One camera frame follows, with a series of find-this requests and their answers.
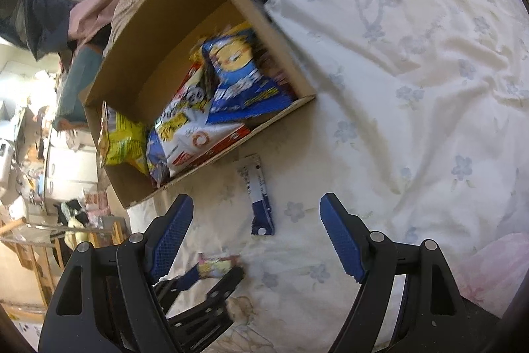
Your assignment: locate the white floral bed sheet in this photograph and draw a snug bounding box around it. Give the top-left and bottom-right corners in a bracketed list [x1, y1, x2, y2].
[129, 0, 528, 352]

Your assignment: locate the yellow snack bag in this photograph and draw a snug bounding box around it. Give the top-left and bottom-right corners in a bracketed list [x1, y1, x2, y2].
[98, 101, 149, 176]

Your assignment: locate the blue cartoon snack bag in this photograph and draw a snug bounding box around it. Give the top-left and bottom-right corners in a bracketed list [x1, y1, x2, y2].
[201, 28, 292, 124]

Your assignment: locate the small pink yellow candy packet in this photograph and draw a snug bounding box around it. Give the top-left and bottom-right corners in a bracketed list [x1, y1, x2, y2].
[197, 253, 242, 280]

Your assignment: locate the dark plastic bag hanging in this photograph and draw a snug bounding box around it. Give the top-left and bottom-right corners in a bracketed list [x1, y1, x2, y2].
[0, 0, 76, 61]

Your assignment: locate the wooden yellow chair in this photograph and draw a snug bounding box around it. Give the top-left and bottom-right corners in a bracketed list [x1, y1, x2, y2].
[1, 217, 127, 323]

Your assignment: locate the brown cardboard box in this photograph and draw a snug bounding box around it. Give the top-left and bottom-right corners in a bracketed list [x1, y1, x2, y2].
[84, 0, 315, 207]

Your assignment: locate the narrow white blue snack stick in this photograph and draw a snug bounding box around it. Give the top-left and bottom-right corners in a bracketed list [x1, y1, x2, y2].
[237, 154, 275, 237]

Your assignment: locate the pink cloth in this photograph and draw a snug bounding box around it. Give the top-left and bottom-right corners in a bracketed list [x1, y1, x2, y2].
[68, 0, 119, 45]

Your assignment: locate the white red large snack bag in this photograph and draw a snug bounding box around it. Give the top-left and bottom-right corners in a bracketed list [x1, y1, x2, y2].
[146, 62, 250, 187]

